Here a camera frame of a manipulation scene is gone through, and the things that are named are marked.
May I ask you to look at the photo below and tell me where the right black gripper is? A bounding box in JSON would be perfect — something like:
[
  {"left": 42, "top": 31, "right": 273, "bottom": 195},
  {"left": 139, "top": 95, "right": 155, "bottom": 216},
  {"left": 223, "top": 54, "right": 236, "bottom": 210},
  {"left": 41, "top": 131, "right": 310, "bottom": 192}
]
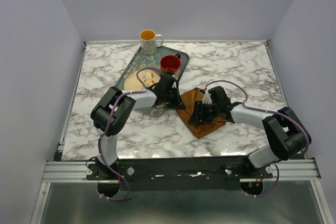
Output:
[{"left": 187, "top": 100, "right": 221, "bottom": 124}]

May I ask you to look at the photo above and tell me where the brown cloth napkin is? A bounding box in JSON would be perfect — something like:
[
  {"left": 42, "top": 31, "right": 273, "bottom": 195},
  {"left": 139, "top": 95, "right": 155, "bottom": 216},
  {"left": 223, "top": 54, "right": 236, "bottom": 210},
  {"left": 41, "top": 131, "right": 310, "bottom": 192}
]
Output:
[{"left": 176, "top": 88, "right": 226, "bottom": 139}]

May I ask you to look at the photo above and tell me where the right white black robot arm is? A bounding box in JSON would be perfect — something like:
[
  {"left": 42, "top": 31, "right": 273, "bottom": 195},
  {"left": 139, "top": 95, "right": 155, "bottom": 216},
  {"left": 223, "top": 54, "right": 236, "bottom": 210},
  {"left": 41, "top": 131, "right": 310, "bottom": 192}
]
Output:
[{"left": 188, "top": 86, "right": 311, "bottom": 178}]

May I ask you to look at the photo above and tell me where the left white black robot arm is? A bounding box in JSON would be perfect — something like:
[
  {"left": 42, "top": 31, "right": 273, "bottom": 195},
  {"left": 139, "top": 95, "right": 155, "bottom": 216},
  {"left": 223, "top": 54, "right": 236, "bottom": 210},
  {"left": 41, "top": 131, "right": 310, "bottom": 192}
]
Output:
[{"left": 90, "top": 73, "right": 185, "bottom": 179}]

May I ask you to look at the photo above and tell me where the white mug yellow inside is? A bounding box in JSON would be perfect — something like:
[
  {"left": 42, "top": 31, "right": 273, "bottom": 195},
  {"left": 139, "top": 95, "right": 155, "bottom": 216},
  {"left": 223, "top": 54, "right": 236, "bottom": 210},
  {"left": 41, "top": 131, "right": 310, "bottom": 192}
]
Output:
[{"left": 140, "top": 29, "right": 163, "bottom": 55}]

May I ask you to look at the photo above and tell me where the peach floral plate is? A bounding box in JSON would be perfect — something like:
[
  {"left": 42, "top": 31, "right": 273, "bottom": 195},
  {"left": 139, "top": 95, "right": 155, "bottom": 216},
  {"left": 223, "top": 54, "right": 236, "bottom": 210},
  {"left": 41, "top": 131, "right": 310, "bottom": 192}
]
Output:
[{"left": 123, "top": 69, "right": 161, "bottom": 91}]

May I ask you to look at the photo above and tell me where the red black mug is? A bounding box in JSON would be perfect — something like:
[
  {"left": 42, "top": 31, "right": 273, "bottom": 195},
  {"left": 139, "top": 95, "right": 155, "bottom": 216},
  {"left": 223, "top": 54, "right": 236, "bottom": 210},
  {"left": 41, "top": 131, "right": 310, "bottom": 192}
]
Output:
[{"left": 160, "top": 54, "right": 182, "bottom": 80}]

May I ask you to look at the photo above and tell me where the green floral tray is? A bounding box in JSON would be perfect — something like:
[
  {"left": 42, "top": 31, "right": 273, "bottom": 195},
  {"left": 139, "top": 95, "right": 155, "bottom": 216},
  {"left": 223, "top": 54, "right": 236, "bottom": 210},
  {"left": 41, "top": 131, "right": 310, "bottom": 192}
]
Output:
[{"left": 114, "top": 44, "right": 190, "bottom": 119}]

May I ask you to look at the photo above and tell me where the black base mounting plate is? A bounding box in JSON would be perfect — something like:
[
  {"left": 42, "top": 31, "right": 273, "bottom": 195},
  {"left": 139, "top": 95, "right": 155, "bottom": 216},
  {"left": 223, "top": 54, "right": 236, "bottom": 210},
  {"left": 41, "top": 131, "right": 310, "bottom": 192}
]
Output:
[{"left": 86, "top": 156, "right": 273, "bottom": 193}]

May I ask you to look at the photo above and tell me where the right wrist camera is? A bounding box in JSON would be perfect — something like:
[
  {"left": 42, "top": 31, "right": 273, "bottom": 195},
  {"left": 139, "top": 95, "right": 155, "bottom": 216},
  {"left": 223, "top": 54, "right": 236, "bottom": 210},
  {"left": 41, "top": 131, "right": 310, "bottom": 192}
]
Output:
[{"left": 202, "top": 90, "right": 213, "bottom": 105}]

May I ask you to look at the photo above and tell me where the aluminium frame rail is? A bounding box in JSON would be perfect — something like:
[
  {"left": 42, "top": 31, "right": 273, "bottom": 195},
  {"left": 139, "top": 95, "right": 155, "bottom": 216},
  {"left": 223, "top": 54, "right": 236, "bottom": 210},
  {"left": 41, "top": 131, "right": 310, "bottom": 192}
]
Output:
[{"left": 42, "top": 159, "right": 321, "bottom": 183}]

